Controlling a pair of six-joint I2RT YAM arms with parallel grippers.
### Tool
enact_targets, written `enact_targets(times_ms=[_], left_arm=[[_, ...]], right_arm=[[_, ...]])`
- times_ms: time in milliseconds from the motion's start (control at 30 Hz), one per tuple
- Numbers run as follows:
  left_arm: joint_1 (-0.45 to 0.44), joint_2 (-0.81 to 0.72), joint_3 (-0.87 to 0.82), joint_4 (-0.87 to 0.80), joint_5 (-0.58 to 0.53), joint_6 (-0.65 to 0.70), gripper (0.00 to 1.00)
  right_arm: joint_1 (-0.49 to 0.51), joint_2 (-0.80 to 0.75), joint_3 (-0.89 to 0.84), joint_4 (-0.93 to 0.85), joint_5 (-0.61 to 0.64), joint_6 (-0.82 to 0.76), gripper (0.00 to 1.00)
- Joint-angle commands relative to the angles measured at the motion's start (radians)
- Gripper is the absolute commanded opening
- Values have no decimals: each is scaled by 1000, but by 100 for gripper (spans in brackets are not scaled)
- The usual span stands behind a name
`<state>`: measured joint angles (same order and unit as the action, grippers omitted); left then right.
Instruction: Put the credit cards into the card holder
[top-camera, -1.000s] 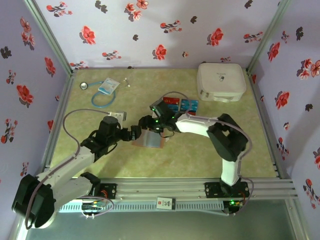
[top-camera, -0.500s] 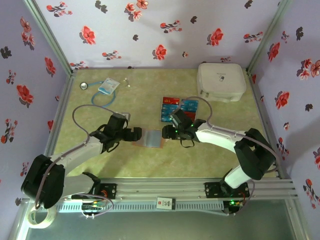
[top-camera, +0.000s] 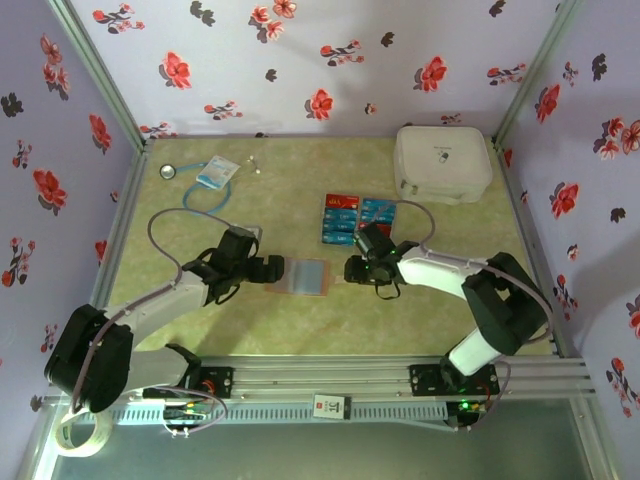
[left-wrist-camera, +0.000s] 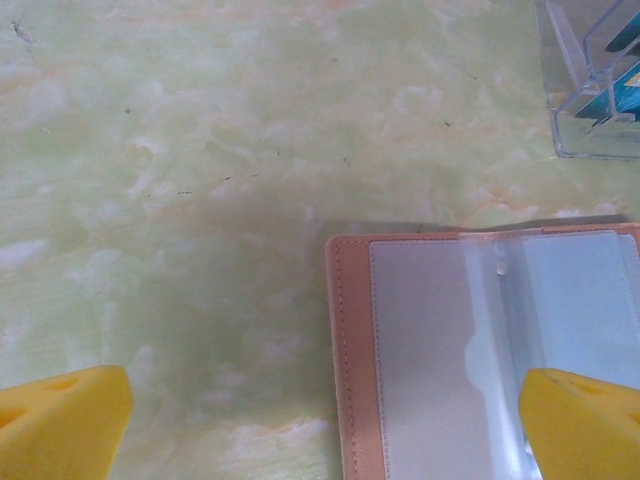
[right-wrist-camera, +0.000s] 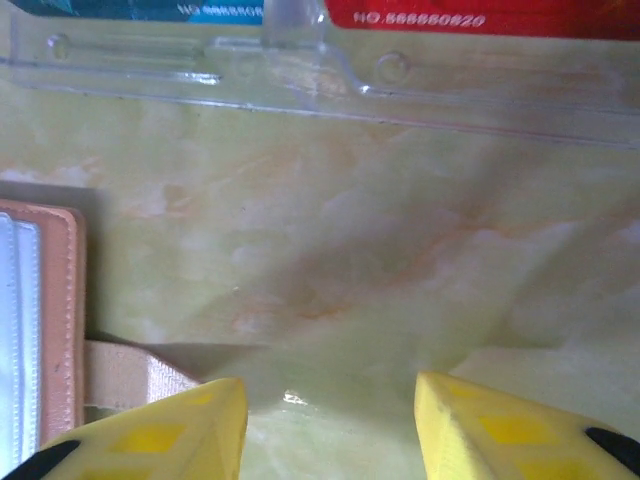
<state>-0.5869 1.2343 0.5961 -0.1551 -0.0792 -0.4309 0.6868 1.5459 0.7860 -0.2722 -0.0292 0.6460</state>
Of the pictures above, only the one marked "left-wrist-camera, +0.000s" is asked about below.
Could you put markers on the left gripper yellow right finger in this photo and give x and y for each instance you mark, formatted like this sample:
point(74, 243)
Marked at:
point(585, 430)

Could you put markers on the blue credit card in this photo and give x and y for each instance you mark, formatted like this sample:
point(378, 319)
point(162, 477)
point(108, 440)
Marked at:
point(615, 102)
point(627, 30)

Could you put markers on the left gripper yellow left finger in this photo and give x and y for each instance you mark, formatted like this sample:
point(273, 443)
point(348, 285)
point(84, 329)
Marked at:
point(60, 425)

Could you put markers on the red blue packets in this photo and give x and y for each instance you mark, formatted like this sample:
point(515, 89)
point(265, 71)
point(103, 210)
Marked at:
point(565, 75)

